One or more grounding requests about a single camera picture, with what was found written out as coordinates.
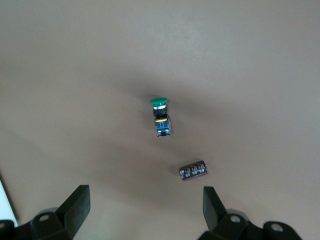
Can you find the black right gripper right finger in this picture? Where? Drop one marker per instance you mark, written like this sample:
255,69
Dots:
217,222

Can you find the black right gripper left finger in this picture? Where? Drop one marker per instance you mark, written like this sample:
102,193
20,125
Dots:
70,217

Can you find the green mushroom push button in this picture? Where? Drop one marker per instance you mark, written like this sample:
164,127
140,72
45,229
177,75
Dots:
161,125

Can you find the dark cylindrical capacitor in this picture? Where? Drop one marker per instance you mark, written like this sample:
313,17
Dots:
193,171

